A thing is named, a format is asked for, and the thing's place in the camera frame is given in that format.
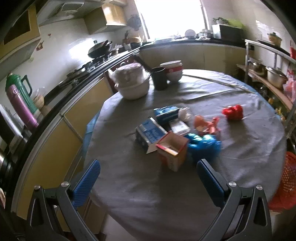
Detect blue plastic bag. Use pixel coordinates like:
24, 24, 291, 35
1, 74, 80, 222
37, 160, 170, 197
185, 133, 221, 162

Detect orange snack wrapper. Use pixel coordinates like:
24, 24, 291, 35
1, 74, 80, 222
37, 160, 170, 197
194, 115, 220, 136

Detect red cardboard box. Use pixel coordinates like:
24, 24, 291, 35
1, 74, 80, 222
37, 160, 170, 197
156, 132, 189, 172

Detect red wrapper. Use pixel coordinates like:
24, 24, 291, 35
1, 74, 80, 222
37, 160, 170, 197
222, 104, 243, 121

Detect long white box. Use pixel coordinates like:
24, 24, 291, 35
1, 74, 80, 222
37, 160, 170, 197
169, 119, 190, 136

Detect white paper ball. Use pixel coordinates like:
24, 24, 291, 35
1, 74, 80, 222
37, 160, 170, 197
178, 107, 192, 122

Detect blue white carton box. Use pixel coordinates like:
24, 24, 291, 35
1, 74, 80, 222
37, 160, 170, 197
135, 117, 167, 154

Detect blue tissue pack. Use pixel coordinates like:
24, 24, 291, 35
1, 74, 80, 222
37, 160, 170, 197
154, 106, 180, 125

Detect red plastic trash basket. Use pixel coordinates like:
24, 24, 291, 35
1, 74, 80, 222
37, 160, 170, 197
268, 152, 296, 212

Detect purple thermos bottle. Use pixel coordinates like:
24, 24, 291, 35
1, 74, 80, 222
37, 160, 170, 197
6, 84, 38, 133

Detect grey tablecloth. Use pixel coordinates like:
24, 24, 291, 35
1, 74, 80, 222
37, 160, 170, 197
86, 70, 287, 240

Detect steel pot on rack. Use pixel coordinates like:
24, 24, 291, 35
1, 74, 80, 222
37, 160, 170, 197
266, 67, 288, 89

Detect green thermos jug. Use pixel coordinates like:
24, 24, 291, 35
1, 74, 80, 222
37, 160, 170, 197
5, 73, 38, 115

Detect metal storage rack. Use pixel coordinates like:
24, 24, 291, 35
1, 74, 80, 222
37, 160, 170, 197
238, 39, 295, 138

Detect white covered bowl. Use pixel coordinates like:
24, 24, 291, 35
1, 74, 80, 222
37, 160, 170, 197
108, 62, 151, 100

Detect red white stacked bowls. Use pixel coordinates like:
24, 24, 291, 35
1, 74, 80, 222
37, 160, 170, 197
160, 60, 184, 83

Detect black chopstick holder cup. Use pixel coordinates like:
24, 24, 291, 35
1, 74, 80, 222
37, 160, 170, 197
151, 67, 168, 91

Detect black wok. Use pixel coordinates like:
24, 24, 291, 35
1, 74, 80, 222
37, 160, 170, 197
88, 40, 112, 59

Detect microwave oven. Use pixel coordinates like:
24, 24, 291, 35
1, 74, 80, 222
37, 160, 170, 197
212, 24, 243, 42

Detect range hood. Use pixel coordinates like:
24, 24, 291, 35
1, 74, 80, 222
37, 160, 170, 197
36, 1, 103, 27

